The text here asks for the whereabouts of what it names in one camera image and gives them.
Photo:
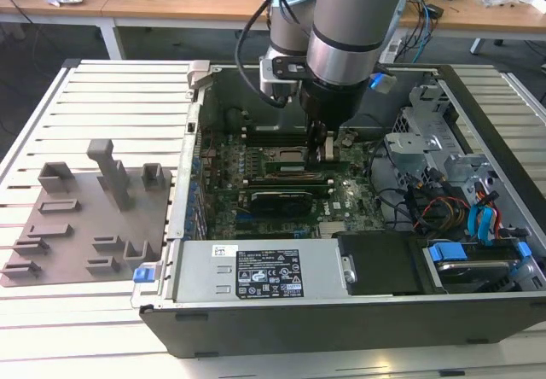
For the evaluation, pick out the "black plastic shroud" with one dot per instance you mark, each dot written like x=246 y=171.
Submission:
x=384 y=264

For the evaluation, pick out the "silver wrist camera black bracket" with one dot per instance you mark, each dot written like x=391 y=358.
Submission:
x=268 y=74

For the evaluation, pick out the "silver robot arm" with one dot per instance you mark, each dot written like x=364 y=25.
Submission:
x=341 y=12

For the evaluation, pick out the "black PC case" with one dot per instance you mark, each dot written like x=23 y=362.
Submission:
x=341 y=328

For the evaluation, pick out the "silver drive cage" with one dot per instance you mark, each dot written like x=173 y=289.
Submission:
x=409 y=144

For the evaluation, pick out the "black graphics card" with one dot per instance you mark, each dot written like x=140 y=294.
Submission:
x=281 y=202

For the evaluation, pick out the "green RAM stick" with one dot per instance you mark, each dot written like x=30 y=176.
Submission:
x=286 y=166
x=277 y=129

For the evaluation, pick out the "CPU socket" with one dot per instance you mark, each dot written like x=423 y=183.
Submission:
x=265 y=157

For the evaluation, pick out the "silver heat sink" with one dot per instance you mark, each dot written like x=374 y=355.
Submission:
x=328 y=230

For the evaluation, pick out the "blue case latch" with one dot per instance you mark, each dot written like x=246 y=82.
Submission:
x=143 y=275

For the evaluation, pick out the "black RAM slot bank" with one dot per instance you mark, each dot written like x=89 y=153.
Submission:
x=290 y=184
x=277 y=138

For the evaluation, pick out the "grey corner clip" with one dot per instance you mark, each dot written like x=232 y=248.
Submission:
x=198 y=71

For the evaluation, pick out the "green motherboard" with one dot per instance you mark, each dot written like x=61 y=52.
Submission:
x=341 y=199

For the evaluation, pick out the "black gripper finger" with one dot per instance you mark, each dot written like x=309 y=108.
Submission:
x=332 y=148
x=316 y=144

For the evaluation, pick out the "grey parts rack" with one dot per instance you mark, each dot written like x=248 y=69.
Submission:
x=94 y=217

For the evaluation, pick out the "silver power supply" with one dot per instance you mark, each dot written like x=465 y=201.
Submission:
x=200 y=268

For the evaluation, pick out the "small flat black device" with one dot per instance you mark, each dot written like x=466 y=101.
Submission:
x=435 y=12

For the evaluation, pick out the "silver hard disk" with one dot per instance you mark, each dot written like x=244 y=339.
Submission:
x=469 y=270

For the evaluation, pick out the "white power strip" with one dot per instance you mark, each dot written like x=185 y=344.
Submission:
x=392 y=52

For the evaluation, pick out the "blue disk carrier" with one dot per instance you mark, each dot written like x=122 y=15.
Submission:
x=445 y=254

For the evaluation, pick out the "silver CPU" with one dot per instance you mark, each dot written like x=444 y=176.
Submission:
x=290 y=155

